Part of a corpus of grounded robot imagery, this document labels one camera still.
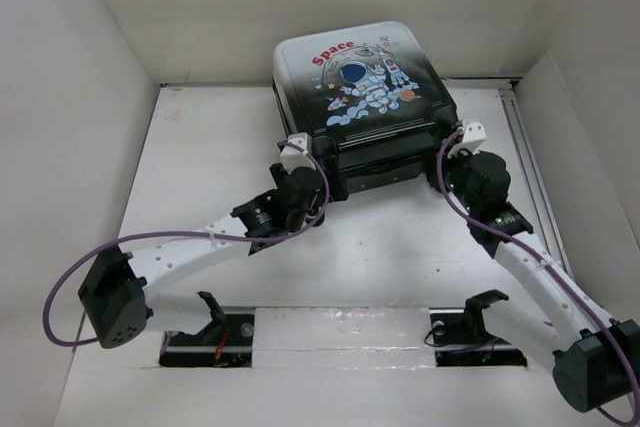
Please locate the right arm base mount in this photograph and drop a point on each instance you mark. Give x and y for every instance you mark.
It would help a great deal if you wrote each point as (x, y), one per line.
(459, 338)

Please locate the black kids suitcase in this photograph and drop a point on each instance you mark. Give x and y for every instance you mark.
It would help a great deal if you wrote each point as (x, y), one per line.
(369, 98)

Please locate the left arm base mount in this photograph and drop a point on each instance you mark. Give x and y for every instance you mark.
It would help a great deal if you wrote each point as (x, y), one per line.
(224, 341)

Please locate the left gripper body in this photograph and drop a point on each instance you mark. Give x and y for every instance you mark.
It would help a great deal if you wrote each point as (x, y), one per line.
(319, 202)

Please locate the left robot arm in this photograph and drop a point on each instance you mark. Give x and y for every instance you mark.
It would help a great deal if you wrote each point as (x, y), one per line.
(121, 289)

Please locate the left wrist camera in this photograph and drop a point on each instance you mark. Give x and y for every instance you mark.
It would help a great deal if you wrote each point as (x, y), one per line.
(294, 152)

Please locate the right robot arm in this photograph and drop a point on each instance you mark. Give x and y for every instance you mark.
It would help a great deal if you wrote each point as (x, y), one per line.
(592, 357)

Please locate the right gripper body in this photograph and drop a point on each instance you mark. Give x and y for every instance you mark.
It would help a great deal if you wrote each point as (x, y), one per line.
(456, 168)

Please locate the aluminium rail frame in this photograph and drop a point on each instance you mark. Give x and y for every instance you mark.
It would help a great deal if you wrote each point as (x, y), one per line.
(214, 144)

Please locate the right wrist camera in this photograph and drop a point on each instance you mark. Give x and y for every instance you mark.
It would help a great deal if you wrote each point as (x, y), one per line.
(473, 135)

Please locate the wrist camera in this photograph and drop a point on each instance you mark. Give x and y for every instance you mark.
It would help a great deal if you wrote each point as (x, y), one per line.
(294, 152)
(473, 135)

